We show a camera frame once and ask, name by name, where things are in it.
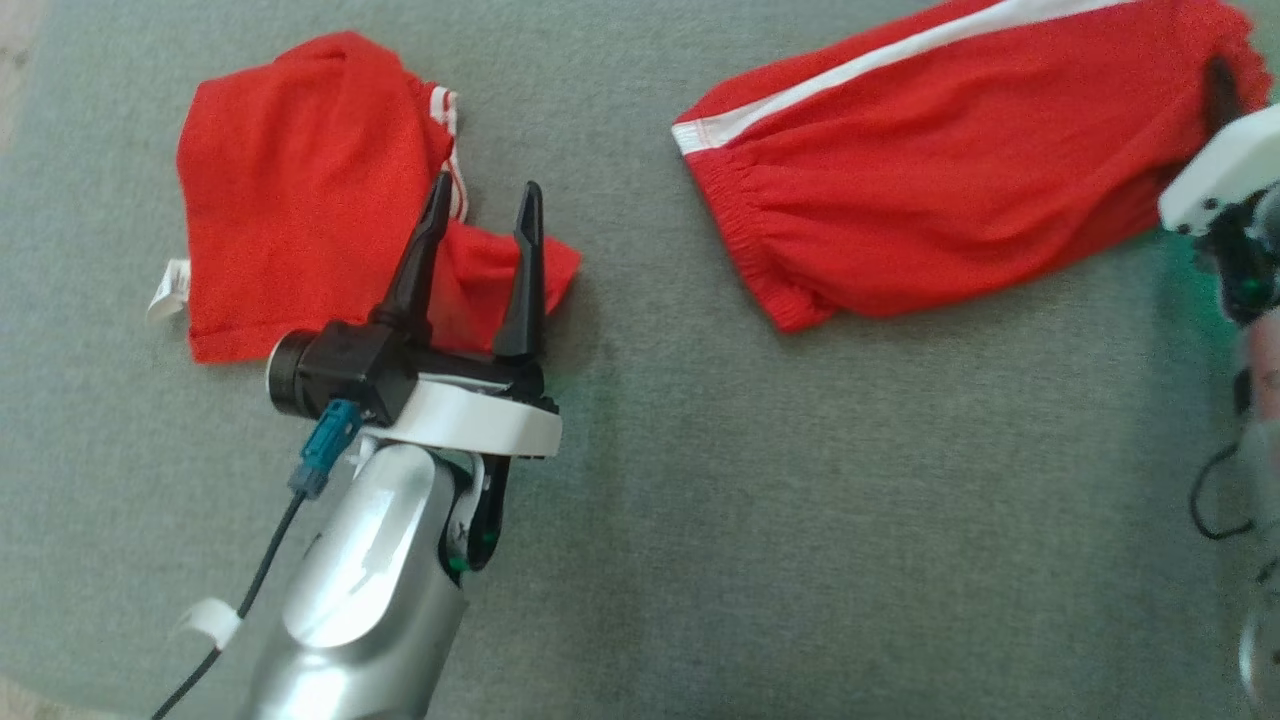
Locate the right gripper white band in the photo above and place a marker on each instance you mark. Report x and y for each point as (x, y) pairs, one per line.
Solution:
(1225, 170)

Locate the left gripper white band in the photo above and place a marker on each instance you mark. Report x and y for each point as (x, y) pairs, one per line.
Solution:
(470, 420)

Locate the red basketball jersey number 23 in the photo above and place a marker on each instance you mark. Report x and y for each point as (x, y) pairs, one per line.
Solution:
(300, 200)

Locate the red shorts with white stripe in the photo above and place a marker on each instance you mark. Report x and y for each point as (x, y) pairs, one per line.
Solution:
(950, 180)

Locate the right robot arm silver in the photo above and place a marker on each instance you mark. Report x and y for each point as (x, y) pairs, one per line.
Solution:
(1262, 500)

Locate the grey sofa seat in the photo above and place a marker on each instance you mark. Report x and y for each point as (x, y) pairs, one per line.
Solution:
(750, 520)

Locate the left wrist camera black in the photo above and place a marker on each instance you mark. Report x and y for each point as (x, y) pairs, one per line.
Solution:
(340, 370)

